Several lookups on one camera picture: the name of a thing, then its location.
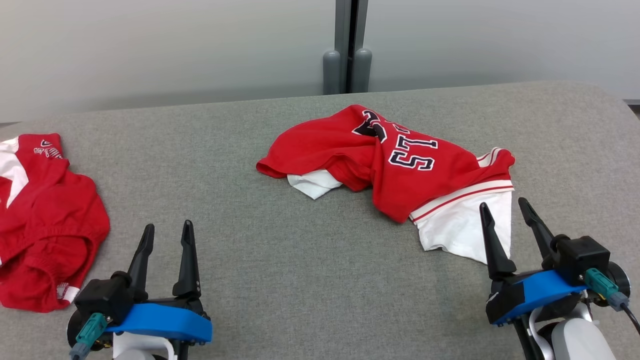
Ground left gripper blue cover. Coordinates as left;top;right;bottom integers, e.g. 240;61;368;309
105;220;213;346

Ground red white basketball jersey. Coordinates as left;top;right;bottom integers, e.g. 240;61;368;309
256;104;516;265

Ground red basketball shorts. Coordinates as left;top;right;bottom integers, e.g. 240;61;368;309
0;133;111;313

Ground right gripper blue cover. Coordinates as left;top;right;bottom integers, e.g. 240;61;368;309
479;197;588;327

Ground grey partition post two feet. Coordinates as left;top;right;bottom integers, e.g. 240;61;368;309
322;0;373;96

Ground camera cable teal plug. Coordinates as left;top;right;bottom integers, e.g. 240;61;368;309
69;312;108;360
585;268;640;336

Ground left camera cable teal plug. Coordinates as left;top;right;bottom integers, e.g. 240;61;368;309
69;312;108;360

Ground right camera cable teal plug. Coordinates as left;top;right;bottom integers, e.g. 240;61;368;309
585;268;640;336

